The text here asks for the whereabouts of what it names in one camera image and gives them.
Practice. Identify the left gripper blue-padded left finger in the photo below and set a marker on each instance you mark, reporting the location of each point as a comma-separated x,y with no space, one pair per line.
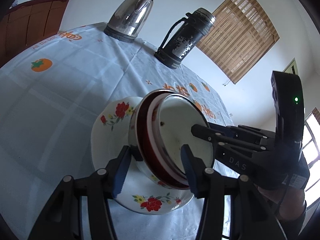
61,217

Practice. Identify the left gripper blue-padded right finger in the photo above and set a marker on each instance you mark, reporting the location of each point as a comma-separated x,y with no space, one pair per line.
233,208

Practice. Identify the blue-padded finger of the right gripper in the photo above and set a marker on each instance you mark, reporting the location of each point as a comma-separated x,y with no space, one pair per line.
201,132
240,132

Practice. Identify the white enamel bowl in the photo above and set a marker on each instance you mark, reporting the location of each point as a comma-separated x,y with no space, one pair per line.
172,120

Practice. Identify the stainless steel bowl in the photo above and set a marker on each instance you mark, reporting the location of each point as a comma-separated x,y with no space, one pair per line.
148,156

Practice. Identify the white plate red flowers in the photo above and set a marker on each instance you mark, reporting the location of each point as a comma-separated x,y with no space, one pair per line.
142,192

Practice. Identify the red plastic bowl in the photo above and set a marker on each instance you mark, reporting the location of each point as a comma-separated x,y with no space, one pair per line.
152,139

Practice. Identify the person's right hand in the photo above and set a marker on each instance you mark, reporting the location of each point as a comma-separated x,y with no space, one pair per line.
291,201

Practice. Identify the large glass window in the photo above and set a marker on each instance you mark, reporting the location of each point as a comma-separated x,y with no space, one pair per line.
311,154

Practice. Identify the bamboo window blind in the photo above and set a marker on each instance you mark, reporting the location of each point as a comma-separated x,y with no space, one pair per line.
242,34

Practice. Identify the black thermos flask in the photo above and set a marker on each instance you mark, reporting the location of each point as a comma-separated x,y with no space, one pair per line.
183,36

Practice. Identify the light blue printed tablecloth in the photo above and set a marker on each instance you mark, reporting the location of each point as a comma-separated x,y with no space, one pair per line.
51,95

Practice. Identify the stainless steel electric kettle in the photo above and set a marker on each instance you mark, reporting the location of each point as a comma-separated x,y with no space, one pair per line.
128,20

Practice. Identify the brown wooden sideboard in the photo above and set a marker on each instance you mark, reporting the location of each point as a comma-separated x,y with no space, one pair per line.
28,23

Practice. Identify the green wall panel box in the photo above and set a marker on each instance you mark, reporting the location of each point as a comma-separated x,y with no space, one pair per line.
291,68

